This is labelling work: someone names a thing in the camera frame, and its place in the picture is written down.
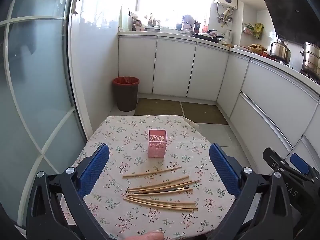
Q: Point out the brown floor mat left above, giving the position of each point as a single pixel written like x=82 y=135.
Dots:
x=158 y=107

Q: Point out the white kitchen cabinets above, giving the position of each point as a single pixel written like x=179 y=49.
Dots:
x=265 y=103

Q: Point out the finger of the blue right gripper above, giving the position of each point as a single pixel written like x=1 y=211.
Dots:
x=300 y=164

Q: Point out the brown trash bin red liner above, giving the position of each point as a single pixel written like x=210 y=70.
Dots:
x=125 y=91

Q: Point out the steel stock pot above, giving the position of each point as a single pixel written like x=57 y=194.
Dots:
x=311 y=59

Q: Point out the brown floor mat right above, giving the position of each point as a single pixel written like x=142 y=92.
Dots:
x=203 y=114

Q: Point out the glass sliding door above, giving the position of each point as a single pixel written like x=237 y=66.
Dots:
x=40 y=125

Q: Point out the left hand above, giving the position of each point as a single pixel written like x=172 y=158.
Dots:
x=153 y=235

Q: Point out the black range hood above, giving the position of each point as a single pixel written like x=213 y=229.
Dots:
x=294 y=20

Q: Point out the black frying pan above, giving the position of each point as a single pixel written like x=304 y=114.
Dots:
x=210 y=38

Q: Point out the brown floor mat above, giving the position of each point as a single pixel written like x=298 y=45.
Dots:
x=158 y=107
x=203 y=114

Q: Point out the steel kettle pot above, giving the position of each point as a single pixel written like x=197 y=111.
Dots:
x=280 y=51

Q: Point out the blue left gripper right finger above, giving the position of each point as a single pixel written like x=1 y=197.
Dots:
x=227 y=168

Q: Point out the pink perforated utensil holder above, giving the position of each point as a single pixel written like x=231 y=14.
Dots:
x=157 y=143

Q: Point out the floral tablecloth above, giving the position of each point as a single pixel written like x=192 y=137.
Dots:
x=188 y=146

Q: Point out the wooden chopstick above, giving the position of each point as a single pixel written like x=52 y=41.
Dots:
x=161 y=206
x=160 y=193
x=163 y=202
x=151 y=173
x=158 y=185
x=162 y=188

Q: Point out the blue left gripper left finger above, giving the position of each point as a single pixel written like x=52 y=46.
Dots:
x=90 y=168

